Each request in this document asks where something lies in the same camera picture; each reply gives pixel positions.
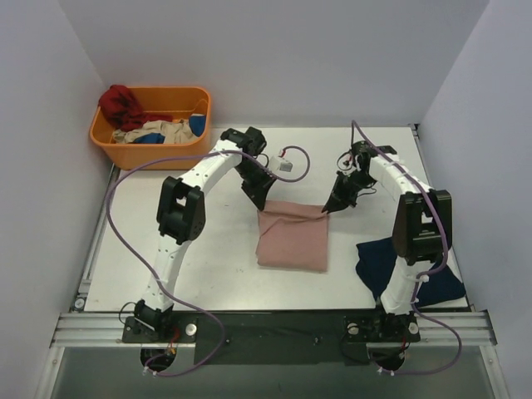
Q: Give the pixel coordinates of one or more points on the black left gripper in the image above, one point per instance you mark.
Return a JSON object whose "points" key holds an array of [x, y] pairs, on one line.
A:
{"points": [[258, 184]]}

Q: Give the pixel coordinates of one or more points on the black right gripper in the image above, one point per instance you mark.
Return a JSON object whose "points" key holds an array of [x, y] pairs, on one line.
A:
{"points": [[343, 188]]}

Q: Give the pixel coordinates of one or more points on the pink printed t-shirt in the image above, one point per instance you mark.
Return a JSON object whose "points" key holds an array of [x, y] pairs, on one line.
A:
{"points": [[293, 236]]}

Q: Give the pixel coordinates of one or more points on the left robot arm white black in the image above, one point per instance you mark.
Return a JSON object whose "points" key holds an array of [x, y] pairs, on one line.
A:
{"points": [[181, 214]]}

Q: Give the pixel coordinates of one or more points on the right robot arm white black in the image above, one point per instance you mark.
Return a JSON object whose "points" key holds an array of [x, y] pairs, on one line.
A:
{"points": [[421, 234]]}

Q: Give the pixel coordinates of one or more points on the folded navy t-shirt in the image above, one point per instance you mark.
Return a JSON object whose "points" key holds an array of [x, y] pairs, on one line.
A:
{"points": [[376, 263]]}

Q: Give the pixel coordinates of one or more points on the blue garment in bin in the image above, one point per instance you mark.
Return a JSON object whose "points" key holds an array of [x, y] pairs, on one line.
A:
{"points": [[198, 124]]}

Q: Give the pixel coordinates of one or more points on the beige garment in bin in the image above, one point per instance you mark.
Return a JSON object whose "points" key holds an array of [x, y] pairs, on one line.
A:
{"points": [[126, 137]]}

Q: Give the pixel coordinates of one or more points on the orange plastic bin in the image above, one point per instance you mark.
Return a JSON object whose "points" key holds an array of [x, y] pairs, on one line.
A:
{"points": [[179, 102]]}

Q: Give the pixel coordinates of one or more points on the red garment in bin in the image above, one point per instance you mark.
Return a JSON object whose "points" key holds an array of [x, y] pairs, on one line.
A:
{"points": [[123, 111]]}

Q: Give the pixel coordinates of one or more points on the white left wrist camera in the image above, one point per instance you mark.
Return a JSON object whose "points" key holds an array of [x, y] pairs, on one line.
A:
{"points": [[279, 163]]}

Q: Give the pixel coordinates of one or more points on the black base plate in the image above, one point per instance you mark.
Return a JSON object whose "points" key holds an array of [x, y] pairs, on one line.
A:
{"points": [[293, 351]]}

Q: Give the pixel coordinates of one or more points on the aluminium frame rail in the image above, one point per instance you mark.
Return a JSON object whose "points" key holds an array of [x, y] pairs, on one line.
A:
{"points": [[187, 328]]}

